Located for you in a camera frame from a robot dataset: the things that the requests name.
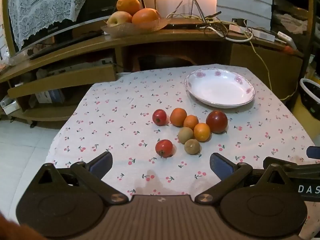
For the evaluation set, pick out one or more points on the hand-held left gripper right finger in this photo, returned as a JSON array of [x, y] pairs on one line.
[[221, 166]]

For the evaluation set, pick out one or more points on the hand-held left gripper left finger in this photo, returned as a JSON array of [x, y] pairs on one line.
[[101, 165]]

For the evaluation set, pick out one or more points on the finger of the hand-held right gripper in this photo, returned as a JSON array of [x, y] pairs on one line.
[[282, 162], [313, 152]]

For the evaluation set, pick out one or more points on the brown kiwi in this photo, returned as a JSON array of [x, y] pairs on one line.
[[185, 135], [192, 146]]

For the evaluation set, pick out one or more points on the bright mandarin orange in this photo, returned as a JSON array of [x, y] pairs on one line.
[[202, 132]]

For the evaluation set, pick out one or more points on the large dark red tomato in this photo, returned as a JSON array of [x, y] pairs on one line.
[[217, 121]]

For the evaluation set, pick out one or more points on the small mandarin orange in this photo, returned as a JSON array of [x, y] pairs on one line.
[[191, 122]]

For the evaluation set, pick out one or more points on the small red tomato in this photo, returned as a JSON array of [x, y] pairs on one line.
[[159, 117], [164, 148]]

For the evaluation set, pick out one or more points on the large mandarin orange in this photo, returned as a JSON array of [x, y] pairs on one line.
[[178, 117]]

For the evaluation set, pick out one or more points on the white floral plate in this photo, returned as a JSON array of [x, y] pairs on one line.
[[220, 88]]

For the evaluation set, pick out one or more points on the cherry print tablecloth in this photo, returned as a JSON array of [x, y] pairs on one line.
[[112, 120]]

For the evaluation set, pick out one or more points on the white rimmed basket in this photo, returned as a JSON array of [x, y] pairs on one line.
[[311, 97]]

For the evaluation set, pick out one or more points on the blue box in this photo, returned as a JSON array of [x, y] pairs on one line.
[[48, 96]]

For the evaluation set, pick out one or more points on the small red object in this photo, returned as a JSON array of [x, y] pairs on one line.
[[288, 49]]

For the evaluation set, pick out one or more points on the white power adapter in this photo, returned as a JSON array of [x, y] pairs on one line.
[[285, 38]]

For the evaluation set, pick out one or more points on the white power strip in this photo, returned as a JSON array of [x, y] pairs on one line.
[[262, 33]]

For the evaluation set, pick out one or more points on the wooden television stand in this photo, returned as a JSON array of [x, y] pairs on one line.
[[175, 42]]

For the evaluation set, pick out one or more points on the glass fruit dish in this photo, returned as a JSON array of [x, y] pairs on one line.
[[130, 28]]

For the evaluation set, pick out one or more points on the wooden shelf unit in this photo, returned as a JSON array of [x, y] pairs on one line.
[[295, 10]]

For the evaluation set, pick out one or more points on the flat black device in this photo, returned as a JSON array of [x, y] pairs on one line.
[[185, 26]]

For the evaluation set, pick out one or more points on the yellow red apple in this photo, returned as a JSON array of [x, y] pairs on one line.
[[119, 18]]

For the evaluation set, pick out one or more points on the big orange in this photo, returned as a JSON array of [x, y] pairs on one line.
[[128, 5], [145, 16]]

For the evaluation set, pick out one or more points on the black television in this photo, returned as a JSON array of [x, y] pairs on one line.
[[100, 2]]

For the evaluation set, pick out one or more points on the white lace cloth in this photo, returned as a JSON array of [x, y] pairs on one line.
[[42, 5]]

